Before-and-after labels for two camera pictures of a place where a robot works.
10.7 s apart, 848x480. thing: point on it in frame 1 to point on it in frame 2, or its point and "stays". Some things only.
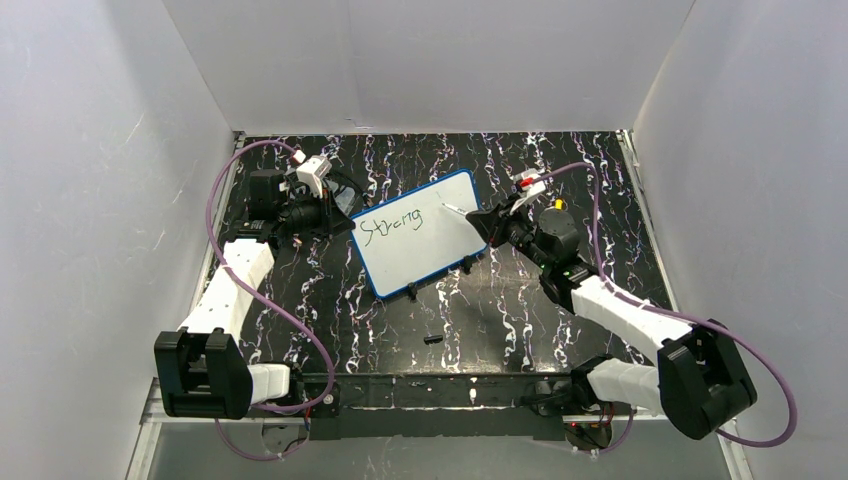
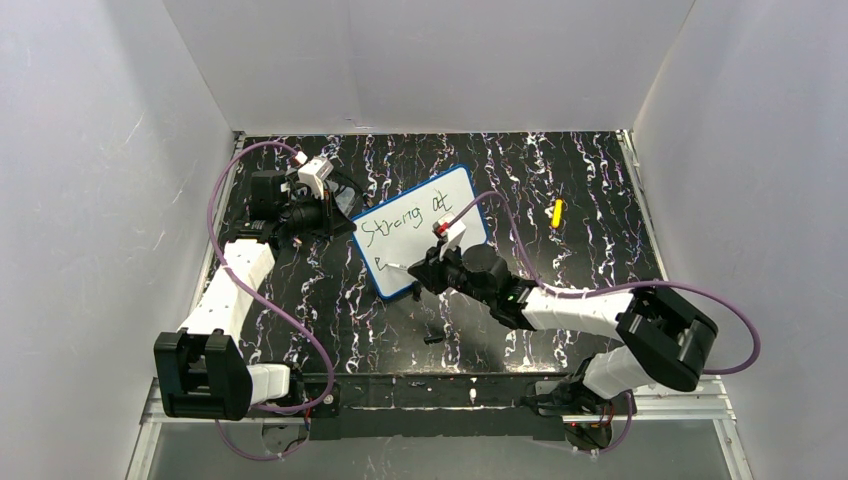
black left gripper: (328, 211) stays
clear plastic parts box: (346, 194) stays
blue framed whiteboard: (418, 233) stays
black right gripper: (506, 225) to (436, 268)
